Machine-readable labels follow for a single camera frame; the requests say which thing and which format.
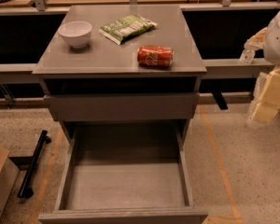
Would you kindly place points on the closed grey top drawer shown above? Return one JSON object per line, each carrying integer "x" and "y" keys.
{"x": 122, "y": 107}

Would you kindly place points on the white ceramic bowl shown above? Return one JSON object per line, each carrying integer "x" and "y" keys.
{"x": 76, "y": 33}

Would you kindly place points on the red coke can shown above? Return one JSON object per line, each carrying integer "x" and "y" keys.
{"x": 155, "y": 55}

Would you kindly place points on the black metal bar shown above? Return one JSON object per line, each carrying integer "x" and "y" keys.
{"x": 25, "y": 190}

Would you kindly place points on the green chip bag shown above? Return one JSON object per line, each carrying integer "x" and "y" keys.
{"x": 126, "y": 27}

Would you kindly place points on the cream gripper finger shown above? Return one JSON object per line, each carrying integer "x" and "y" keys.
{"x": 266, "y": 103}
{"x": 256, "y": 41}

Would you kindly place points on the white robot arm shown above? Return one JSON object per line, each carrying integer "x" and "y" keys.
{"x": 271, "y": 50}

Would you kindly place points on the open grey middle drawer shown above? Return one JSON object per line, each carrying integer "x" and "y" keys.
{"x": 126, "y": 173}

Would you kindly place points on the cardboard box left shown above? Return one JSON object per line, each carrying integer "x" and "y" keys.
{"x": 8, "y": 175}

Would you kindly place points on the grey drawer cabinet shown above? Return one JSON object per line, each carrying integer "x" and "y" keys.
{"x": 152, "y": 78}

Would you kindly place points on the clear sanitizer bottle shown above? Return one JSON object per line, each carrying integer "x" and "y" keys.
{"x": 247, "y": 56}

